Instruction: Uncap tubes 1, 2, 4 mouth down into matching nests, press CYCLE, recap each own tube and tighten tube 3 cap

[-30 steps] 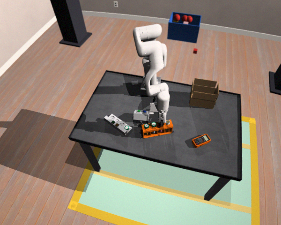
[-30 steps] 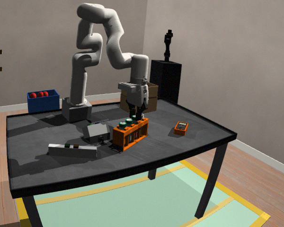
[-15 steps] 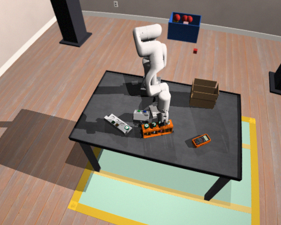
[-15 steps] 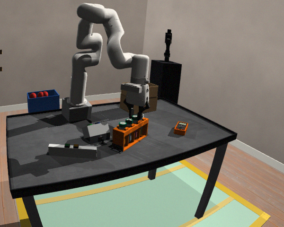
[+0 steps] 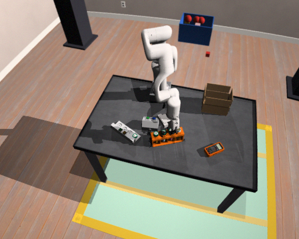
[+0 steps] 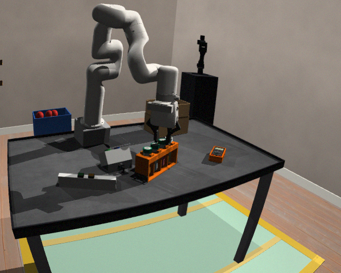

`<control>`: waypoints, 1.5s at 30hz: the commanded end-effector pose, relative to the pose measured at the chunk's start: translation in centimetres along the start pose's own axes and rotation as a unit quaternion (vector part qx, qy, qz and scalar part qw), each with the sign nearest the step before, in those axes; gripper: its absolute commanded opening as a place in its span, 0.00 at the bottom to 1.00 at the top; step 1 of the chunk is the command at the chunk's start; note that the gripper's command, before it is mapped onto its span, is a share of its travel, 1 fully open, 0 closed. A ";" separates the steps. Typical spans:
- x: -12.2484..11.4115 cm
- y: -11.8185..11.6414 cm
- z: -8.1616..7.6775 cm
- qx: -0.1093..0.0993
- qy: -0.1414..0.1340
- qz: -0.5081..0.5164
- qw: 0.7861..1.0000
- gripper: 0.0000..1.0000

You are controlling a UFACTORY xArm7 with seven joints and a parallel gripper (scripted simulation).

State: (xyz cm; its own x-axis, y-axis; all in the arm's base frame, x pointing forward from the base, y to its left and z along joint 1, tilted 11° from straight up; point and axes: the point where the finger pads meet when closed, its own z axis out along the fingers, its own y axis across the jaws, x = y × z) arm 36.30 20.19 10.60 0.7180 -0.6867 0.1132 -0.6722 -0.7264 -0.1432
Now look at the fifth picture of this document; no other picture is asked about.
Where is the orange tube holder plate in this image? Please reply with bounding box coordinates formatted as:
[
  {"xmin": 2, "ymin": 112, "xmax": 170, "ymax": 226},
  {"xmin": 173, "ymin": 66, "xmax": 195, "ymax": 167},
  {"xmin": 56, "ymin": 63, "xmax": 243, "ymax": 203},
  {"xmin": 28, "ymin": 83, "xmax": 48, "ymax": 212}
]
[{"xmin": 150, "ymin": 127, "xmax": 184, "ymax": 147}]

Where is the orange pocket multimeter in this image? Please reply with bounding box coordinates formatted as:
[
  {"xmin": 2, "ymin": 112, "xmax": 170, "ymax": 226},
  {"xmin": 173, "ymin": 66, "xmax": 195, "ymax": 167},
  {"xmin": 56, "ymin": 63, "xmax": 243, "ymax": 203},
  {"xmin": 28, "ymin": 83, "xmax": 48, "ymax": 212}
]
[{"xmin": 204, "ymin": 142, "xmax": 224, "ymax": 157}]

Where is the brown cardboard box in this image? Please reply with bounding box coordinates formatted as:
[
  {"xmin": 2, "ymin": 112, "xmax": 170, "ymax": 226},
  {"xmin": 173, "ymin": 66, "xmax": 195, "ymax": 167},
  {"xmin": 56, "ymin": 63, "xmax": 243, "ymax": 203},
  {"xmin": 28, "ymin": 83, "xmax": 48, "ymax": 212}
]
[{"xmin": 201, "ymin": 83, "xmax": 233, "ymax": 116}]

